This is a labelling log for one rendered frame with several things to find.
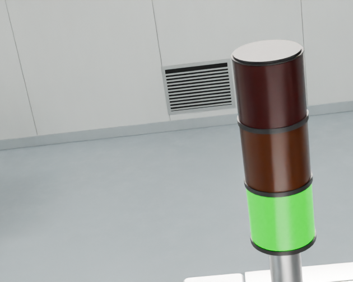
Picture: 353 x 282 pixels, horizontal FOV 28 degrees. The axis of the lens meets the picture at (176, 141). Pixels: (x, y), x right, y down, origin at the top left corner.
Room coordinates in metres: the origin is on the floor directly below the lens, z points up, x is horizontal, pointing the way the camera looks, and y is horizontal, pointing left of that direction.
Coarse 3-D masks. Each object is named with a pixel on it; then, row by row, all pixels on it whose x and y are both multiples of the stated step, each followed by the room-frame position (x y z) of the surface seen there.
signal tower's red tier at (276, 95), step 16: (240, 64) 0.45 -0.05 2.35; (288, 64) 0.44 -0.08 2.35; (240, 80) 0.45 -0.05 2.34; (256, 80) 0.44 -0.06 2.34; (272, 80) 0.44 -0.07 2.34; (288, 80) 0.44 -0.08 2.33; (304, 80) 0.45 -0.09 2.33; (240, 96) 0.45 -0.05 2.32; (256, 96) 0.44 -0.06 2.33; (272, 96) 0.44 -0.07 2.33; (288, 96) 0.44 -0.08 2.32; (304, 96) 0.45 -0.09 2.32; (240, 112) 0.45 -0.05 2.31; (256, 112) 0.44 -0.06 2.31; (272, 112) 0.44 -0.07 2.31; (288, 112) 0.44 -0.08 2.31; (304, 112) 0.45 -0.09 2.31; (272, 128) 0.44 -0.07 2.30
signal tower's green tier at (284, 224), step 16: (304, 192) 0.44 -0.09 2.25; (256, 208) 0.45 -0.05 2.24; (272, 208) 0.44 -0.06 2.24; (288, 208) 0.44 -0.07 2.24; (304, 208) 0.44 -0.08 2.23; (256, 224) 0.45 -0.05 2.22; (272, 224) 0.44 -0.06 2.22; (288, 224) 0.44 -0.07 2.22; (304, 224) 0.44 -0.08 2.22; (256, 240) 0.45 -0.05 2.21; (272, 240) 0.44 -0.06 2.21; (288, 240) 0.44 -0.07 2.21; (304, 240) 0.44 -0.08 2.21
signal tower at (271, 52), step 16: (240, 48) 0.47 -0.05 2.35; (256, 48) 0.47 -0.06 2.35; (272, 48) 0.46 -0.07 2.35; (288, 48) 0.46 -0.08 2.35; (256, 64) 0.44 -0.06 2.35; (272, 64) 0.44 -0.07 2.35; (256, 128) 0.44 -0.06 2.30; (288, 128) 0.44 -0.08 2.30; (256, 192) 0.44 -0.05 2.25; (272, 192) 0.44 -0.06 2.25; (288, 192) 0.44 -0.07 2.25; (272, 256) 0.45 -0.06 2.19; (288, 256) 0.45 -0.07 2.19; (272, 272) 0.46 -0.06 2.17; (288, 272) 0.45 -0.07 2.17
